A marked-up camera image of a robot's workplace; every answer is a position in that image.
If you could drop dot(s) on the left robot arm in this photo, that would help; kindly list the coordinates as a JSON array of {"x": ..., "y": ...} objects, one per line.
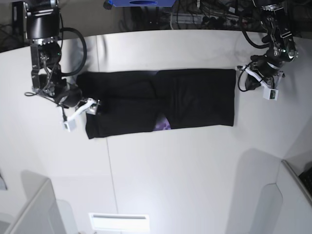
[{"x": 274, "y": 20}]

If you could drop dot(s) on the white partition panel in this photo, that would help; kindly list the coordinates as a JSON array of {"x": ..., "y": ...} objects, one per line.
[{"x": 284, "y": 207}]

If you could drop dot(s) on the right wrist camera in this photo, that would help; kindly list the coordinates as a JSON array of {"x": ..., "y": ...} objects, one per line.
[{"x": 69, "y": 125}]

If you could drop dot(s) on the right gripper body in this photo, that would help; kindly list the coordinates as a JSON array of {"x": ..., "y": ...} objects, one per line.
[{"x": 71, "y": 97}]

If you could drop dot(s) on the white monitor back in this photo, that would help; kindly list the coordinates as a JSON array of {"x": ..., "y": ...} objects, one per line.
[{"x": 40, "y": 214}]

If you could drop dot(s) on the blue box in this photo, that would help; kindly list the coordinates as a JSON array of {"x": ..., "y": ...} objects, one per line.
[{"x": 132, "y": 3}]

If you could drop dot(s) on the white power strip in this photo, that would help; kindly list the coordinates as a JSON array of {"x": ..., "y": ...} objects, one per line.
[{"x": 200, "y": 19}]

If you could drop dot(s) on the black T-shirt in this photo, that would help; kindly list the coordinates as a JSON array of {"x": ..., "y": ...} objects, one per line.
[{"x": 132, "y": 101}]

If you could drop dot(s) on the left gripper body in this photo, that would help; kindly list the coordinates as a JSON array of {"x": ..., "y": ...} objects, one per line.
[{"x": 261, "y": 71}]

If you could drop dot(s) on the black keyboard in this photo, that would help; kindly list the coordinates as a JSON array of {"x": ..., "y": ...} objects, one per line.
[{"x": 306, "y": 179}]

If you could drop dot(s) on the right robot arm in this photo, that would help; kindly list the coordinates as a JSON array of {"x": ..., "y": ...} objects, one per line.
[{"x": 44, "y": 30}]

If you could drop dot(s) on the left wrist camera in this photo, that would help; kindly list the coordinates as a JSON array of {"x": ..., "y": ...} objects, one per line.
[{"x": 270, "y": 94}]

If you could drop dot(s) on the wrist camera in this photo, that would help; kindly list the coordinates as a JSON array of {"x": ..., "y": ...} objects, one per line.
[
  {"x": 69, "y": 125},
  {"x": 270, "y": 94}
]

